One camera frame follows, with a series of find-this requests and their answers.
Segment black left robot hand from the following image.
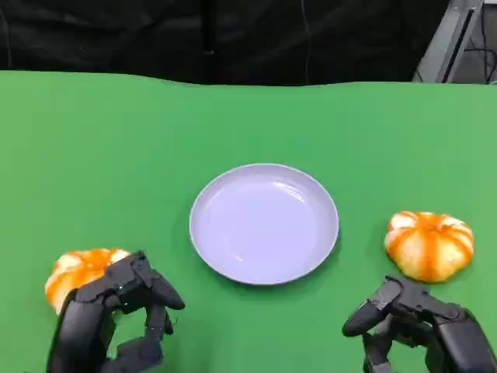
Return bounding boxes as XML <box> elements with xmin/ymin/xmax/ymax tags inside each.
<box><xmin>46</xmin><ymin>250</ymin><xmax>186</xmax><ymax>373</ymax></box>

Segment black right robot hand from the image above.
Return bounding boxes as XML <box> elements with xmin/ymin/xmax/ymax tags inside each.
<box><xmin>341</xmin><ymin>274</ymin><xmax>497</xmax><ymax>373</ymax></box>

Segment orange and white toy bread roll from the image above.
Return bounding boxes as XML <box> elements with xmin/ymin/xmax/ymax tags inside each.
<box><xmin>384</xmin><ymin>211</ymin><xmax>474</xmax><ymax>284</ymax></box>
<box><xmin>43</xmin><ymin>248</ymin><xmax>131</xmax><ymax>316</ymax></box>

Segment lilac plate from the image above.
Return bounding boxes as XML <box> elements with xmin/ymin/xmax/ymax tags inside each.
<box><xmin>189</xmin><ymin>162</ymin><xmax>340</xmax><ymax>288</ymax></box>

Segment green table cloth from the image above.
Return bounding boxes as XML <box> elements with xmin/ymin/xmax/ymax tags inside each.
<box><xmin>0</xmin><ymin>70</ymin><xmax>497</xmax><ymax>373</ymax></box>

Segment grey metal stand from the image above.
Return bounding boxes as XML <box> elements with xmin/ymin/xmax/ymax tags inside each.
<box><xmin>412</xmin><ymin>0</ymin><xmax>497</xmax><ymax>84</ymax></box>

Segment black backdrop curtain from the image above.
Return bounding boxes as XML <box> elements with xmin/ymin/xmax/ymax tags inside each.
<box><xmin>0</xmin><ymin>0</ymin><xmax>446</xmax><ymax>86</ymax></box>

